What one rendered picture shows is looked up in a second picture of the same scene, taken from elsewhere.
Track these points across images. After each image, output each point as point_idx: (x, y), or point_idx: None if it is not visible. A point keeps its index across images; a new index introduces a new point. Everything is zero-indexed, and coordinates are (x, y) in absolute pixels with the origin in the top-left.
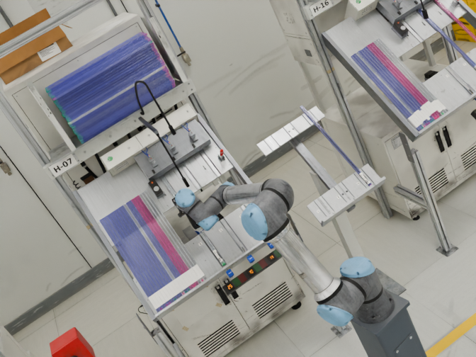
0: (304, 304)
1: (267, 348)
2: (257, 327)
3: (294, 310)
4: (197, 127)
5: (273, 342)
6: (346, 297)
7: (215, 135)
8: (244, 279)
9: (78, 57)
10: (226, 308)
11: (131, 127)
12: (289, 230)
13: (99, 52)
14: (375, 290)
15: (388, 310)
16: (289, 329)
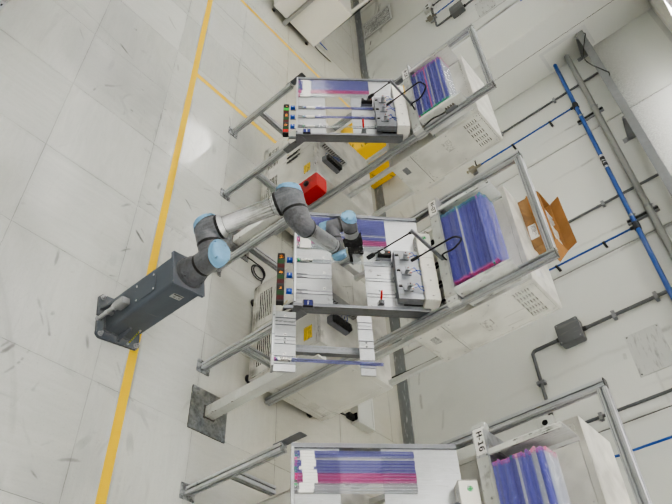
0: (244, 382)
1: (234, 332)
2: None
3: (246, 374)
4: (415, 296)
5: (235, 339)
6: (206, 225)
7: (408, 326)
8: (278, 265)
9: (512, 232)
10: (280, 308)
11: (438, 252)
12: (270, 205)
13: (511, 248)
14: (197, 256)
15: (179, 266)
16: (235, 355)
